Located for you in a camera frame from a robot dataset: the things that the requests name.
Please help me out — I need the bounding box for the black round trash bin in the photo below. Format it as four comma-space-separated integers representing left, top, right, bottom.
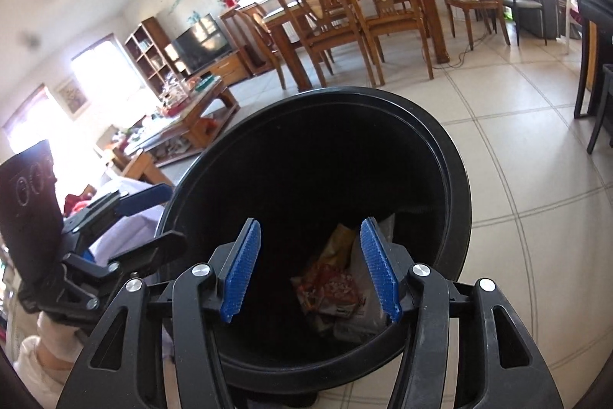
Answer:
158, 87, 472, 396

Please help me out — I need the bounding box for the left white gloved hand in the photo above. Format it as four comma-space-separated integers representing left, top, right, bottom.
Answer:
36, 312, 89, 368

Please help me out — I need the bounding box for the purple floral tablecloth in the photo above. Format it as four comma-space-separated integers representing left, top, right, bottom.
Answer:
89, 177, 163, 266

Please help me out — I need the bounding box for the red snack wrapper in bin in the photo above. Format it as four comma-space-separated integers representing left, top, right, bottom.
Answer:
291, 264, 367, 319

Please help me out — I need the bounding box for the wooden coffee table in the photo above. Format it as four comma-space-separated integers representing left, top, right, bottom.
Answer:
102, 77, 240, 172

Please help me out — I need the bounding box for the wooden bookshelf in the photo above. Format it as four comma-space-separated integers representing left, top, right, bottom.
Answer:
124, 16, 177, 97

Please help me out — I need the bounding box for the black flat television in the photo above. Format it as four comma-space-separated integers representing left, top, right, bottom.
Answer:
171, 15, 233, 74

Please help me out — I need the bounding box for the wooden TV cabinet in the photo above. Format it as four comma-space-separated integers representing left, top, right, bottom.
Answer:
185, 51, 251, 88

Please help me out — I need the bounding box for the wooden chair beside television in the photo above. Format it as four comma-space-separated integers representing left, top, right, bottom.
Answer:
218, 2, 289, 90

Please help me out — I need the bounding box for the wooden dining table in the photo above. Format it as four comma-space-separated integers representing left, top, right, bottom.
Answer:
263, 0, 451, 92

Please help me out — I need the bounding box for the wooden dining chair near left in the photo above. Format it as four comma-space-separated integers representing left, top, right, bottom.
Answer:
277, 0, 376, 87

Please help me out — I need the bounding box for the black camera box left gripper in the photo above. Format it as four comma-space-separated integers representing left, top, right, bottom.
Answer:
0, 140, 63, 286

